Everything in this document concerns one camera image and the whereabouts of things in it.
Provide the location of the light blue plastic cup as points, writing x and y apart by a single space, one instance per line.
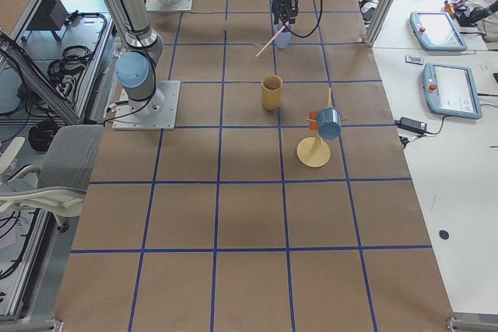
282 36

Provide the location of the teach pendant tablet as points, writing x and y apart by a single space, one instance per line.
435 31
450 90

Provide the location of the blue cup on stand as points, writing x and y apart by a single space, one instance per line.
328 123

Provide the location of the lower teach pendant tablet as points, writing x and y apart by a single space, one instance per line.
450 90

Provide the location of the black power adapter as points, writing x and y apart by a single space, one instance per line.
414 126

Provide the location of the orange cup on stand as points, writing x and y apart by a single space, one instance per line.
312 121

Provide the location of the bamboo chopstick holder cup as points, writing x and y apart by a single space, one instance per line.
271 89

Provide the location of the grey office chair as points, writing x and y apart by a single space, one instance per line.
60 184

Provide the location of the upper teach pendant tablet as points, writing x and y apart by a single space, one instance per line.
435 31

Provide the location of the wooden cup tree stand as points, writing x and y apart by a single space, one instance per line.
314 151

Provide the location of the pink chopstick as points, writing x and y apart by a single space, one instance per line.
270 41

